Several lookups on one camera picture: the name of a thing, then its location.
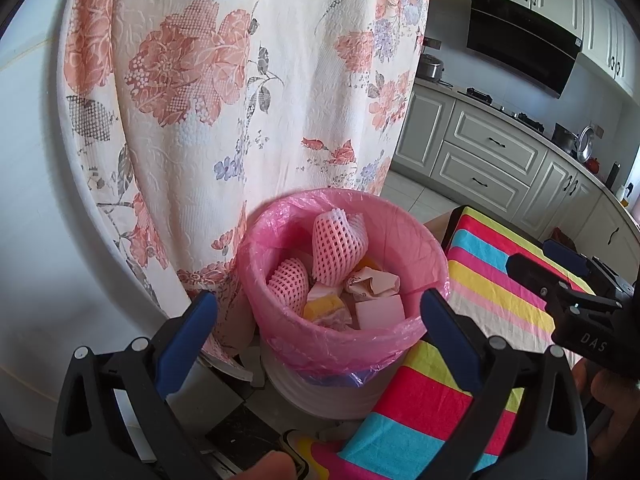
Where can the steel pot lid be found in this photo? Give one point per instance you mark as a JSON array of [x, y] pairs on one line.
[[586, 145]]

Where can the black cooking pot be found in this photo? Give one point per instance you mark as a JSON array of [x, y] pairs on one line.
[[564, 139]]

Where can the striped colourful tablecloth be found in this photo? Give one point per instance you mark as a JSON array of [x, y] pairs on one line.
[[425, 400]]

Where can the black range hood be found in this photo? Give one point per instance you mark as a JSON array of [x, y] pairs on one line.
[[520, 40]]

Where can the person's right hand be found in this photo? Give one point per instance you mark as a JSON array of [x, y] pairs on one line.
[[612, 405]]

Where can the trash bin with pink bag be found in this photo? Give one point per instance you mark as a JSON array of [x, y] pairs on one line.
[[425, 260]]

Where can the floral curtain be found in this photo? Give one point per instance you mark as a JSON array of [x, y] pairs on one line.
[[200, 110]]

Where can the small white container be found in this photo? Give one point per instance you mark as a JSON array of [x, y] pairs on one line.
[[622, 194]]

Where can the steel rice cooker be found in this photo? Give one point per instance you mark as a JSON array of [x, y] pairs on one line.
[[430, 67]]

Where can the black gas stove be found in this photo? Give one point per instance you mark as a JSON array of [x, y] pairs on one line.
[[505, 109]]

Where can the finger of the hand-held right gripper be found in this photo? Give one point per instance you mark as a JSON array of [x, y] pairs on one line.
[[580, 265], [540, 280]]

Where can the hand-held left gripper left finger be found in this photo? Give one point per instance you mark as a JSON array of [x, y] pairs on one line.
[[185, 340]]

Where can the pink foam fruit net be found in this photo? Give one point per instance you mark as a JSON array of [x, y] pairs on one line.
[[335, 245], [287, 282]]

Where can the white foam block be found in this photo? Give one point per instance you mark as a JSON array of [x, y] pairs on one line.
[[380, 312]]

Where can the person's left hand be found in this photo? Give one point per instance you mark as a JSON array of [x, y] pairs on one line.
[[267, 467]]

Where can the white lower kitchen cabinets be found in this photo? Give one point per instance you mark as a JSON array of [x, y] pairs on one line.
[[490, 155]]

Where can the wall outlet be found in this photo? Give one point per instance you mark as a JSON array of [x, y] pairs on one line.
[[597, 131], [432, 43]]

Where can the black bottle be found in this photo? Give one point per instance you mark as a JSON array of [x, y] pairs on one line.
[[613, 174]]

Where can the small red pot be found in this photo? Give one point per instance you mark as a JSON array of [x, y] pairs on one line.
[[592, 165]]

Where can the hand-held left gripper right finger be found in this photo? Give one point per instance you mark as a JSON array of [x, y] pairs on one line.
[[441, 321]]

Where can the swirl patterned paper cup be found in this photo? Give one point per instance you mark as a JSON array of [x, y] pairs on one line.
[[372, 282]]

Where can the yellow scouring sponge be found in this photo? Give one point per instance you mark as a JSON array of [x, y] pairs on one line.
[[325, 306], [371, 262]]

